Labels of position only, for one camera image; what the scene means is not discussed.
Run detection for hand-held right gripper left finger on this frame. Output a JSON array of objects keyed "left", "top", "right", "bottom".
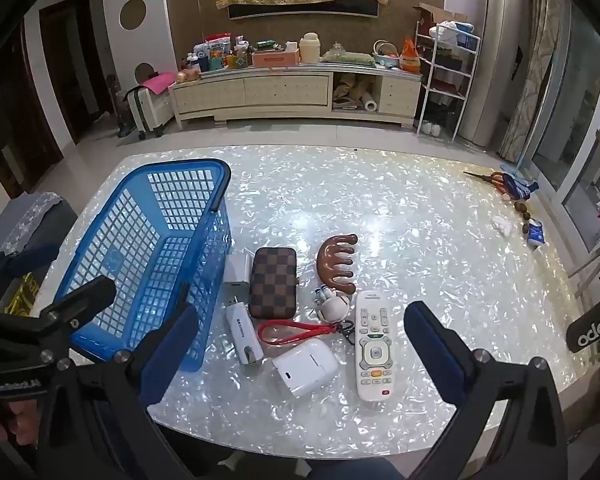
[{"left": 45, "top": 303, "right": 203, "bottom": 480}]

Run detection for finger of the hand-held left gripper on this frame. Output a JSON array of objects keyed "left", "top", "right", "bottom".
[
  {"left": 39, "top": 275, "right": 117, "bottom": 332},
  {"left": 0, "top": 242, "right": 62, "bottom": 291}
]

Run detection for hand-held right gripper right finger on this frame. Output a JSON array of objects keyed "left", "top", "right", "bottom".
[{"left": 403, "top": 301, "right": 569, "bottom": 480}]

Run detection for blue plastic basket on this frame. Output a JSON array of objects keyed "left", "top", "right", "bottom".
[{"left": 55, "top": 158, "right": 232, "bottom": 373}]

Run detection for white remote control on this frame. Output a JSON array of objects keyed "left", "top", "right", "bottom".
[{"left": 355, "top": 290, "right": 397, "bottom": 402}]

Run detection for white power bank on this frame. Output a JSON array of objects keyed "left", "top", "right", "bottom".
[{"left": 225, "top": 302, "right": 265, "bottom": 366}]

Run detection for white charger adapter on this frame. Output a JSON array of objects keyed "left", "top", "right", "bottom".
[{"left": 223, "top": 254, "right": 253, "bottom": 306}]

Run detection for figurine keychain with red strap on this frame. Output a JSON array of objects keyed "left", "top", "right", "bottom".
[{"left": 257, "top": 285, "right": 356, "bottom": 348}]

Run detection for brown checkered case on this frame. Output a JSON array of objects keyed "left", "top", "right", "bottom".
[{"left": 248, "top": 247, "right": 297, "bottom": 319}]

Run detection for white rounded box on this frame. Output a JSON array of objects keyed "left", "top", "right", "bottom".
[{"left": 271, "top": 337, "right": 340, "bottom": 395}]

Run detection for brown wooden massage comb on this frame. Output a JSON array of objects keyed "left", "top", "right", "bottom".
[{"left": 316, "top": 233, "right": 359, "bottom": 297}]

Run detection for person's left hand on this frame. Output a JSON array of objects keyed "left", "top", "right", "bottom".
[{"left": 0, "top": 399, "right": 44, "bottom": 454}]

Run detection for dark cloth with yellow print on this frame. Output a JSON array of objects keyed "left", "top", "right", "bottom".
[{"left": 0, "top": 240, "right": 76, "bottom": 318}]

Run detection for grey lace cloth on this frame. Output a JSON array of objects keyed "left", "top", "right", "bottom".
[{"left": 0, "top": 192, "right": 78, "bottom": 261}]

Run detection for dark wooden door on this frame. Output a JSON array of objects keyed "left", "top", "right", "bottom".
[
  {"left": 0, "top": 35, "right": 63, "bottom": 201},
  {"left": 39, "top": 0, "right": 116, "bottom": 146}
]

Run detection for small blue white packet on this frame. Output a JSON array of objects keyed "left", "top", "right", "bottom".
[{"left": 526, "top": 220, "right": 546, "bottom": 250}]

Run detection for white suitcase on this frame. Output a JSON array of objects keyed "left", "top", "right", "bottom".
[{"left": 125, "top": 85, "right": 176, "bottom": 142}]

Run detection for pink cloth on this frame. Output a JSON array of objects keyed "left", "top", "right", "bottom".
[{"left": 137, "top": 72, "right": 177, "bottom": 95}]

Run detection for white metal rack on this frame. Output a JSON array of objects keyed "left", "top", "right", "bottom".
[{"left": 415, "top": 20, "right": 482, "bottom": 142}]

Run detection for clutter of packets and bottles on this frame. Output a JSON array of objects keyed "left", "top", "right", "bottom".
[{"left": 182, "top": 34, "right": 253, "bottom": 73}]

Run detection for glass sliding door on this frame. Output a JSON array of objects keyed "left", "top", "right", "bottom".
[{"left": 530, "top": 5, "right": 600, "bottom": 251}]

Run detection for cream television cabinet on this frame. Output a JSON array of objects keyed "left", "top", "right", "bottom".
[{"left": 169, "top": 62, "right": 423, "bottom": 128}]

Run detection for orange bag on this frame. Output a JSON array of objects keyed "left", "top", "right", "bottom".
[{"left": 400, "top": 36, "right": 422, "bottom": 73}]

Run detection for standing air conditioner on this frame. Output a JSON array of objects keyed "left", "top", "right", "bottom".
[{"left": 457, "top": 0, "right": 528, "bottom": 148}]

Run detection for beige curtain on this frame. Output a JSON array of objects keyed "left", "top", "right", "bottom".
[{"left": 497, "top": 0, "right": 573, "bottom": 163}]

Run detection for white bowl basket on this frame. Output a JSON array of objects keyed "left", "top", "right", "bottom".
[{"left": 372, "top": 40, "right": 402, "bottom": 68}]

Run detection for green cushion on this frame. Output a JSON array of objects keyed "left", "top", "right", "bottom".
[{"left": 321, "top": 49, "right": 376, "bottom": 67}]

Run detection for pink tissue box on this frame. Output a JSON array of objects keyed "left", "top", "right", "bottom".
[{"left": 251, "top": 50, "right": 301, "bottom": 67}]

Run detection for white and blue bundle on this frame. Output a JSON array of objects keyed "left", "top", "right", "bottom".
[{"left": 430, "top": 20, "right": 481, "bottom": 51}]

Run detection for beige lidded bin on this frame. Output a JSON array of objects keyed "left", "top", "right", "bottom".
[{"left": 299, "top": 32, "right": 322, "bottom": 65}]

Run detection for cardboard box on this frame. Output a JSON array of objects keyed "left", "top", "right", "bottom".
[{"left": 412, "top": 2, "right": 468, "bottom": 26}]

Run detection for black printed strap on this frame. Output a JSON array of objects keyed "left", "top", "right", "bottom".
[{"left": 565, "top": 291, "right": 600, "bottom": 353}]

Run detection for brown handled scissors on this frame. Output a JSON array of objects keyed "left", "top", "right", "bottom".
[{"left": 462, "top": 170, "right": 511, "bottom": 196}]

